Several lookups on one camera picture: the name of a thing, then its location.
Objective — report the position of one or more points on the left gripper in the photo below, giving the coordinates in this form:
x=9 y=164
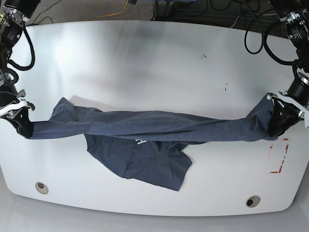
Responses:
x=290 y=107

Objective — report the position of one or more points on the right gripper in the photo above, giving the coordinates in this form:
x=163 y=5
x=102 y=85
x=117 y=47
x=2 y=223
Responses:
x=12 y=105

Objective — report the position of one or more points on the dark blue t-shirt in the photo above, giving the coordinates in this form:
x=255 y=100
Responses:
x=148 y=146

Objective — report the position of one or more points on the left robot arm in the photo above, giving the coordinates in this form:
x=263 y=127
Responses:
x=95 y=70

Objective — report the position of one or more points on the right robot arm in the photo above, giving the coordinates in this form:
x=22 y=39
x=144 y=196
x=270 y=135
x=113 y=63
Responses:
x=12 y=27

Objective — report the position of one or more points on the red tape rectangle marking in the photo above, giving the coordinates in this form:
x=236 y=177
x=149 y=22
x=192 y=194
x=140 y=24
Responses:
x=277 y=154

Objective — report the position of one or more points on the left table cable grommet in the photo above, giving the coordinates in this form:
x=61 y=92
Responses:
x=41 y=188

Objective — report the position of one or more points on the table cable grommet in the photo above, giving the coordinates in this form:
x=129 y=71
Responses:
x=41 y=188
x=253 y=201

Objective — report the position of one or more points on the right table cable grommet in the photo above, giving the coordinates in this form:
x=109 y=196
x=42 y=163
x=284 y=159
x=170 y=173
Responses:
x=253 y=201

